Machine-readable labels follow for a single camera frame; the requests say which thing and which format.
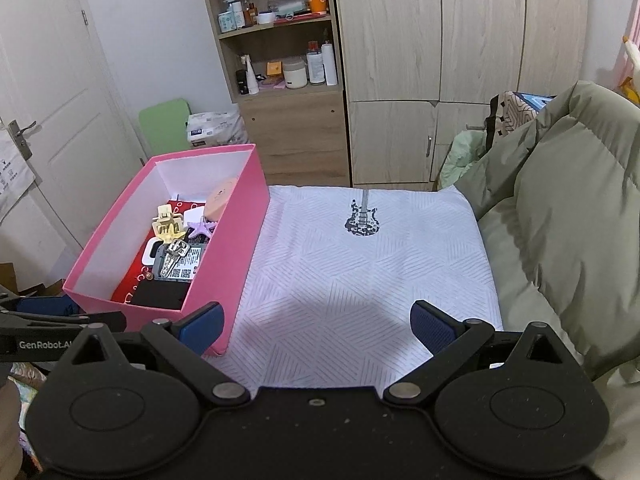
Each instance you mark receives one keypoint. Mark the patterned tote bag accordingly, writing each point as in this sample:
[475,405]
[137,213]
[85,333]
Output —
[510,110]

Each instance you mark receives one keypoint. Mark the red printed liner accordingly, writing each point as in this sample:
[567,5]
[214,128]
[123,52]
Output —
[131,280]

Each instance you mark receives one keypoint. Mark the green duvet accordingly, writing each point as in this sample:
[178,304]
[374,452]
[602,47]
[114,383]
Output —
[560,210]

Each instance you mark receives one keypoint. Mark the white device black screen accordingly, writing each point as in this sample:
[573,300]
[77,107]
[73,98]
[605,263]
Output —
[149,255]

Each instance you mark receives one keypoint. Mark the brown glass bottle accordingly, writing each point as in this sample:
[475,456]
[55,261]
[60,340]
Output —
[251,12]

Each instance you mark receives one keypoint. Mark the grey labelled power bank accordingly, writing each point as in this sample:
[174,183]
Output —
[192,266]

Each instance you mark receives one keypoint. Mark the small orange box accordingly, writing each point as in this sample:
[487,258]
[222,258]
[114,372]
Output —
[274,69]

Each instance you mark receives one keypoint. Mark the person's left forearm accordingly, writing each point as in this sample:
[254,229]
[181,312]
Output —
[9,430]

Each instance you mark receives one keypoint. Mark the white spray bottle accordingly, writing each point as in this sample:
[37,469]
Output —
[251,77]

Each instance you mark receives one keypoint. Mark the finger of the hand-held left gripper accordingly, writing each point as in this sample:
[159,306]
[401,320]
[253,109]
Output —
[75,320]
[45,306]

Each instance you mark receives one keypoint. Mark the white printed bag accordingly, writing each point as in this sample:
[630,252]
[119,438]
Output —
[12,180]

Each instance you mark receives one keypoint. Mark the bunch of keys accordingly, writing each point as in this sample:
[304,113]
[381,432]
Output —
[175,252]

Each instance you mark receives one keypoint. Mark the wooden wardrobe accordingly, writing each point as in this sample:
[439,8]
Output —
[400,60]

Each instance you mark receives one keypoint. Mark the white patterned bed sheet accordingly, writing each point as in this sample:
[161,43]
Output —
[350,285]

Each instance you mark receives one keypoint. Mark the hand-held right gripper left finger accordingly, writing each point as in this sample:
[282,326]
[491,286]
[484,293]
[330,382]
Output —
[202,327]

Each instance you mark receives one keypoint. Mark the beige hair claw clip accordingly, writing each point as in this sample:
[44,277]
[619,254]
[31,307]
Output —
[167,222]

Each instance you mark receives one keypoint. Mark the white tissue pack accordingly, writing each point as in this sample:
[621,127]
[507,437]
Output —
[215,127]

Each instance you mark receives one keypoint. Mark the yellow white plush toy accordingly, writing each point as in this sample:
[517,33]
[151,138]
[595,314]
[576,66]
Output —
[632,60]

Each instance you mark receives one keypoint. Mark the pink cardboard box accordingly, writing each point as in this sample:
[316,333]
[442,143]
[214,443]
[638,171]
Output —
[235,240]

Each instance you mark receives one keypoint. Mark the black wallet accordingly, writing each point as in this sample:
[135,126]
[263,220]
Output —
[160,292]

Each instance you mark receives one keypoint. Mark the pink round case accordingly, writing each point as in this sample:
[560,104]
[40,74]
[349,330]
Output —
[220,200]

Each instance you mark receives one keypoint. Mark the purple starfish clip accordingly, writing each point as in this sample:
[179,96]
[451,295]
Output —
[200,227]

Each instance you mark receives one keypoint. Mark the low white jar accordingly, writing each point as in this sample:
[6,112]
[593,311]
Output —
[265,18]

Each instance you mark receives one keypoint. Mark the white charger cube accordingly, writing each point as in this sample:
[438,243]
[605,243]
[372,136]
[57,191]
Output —
[192,214]

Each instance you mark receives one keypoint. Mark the wooden shelf cabinet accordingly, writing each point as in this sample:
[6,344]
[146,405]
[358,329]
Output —
[300,130]

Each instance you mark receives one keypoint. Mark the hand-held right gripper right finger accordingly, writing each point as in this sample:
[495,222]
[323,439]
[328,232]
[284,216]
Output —
[435,327]

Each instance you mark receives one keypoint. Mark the tall white bottle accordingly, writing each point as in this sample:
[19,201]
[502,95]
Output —
[330,65]

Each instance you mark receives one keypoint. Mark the green folding board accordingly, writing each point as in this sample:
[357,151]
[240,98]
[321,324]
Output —
[162,125]

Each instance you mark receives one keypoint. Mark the black bottle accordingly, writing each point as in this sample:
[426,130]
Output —
[241,82]

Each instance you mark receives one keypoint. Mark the white door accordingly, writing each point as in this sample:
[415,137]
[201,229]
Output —
[65,85]

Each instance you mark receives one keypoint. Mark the pink tray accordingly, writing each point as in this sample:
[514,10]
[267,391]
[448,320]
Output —
[272,85]

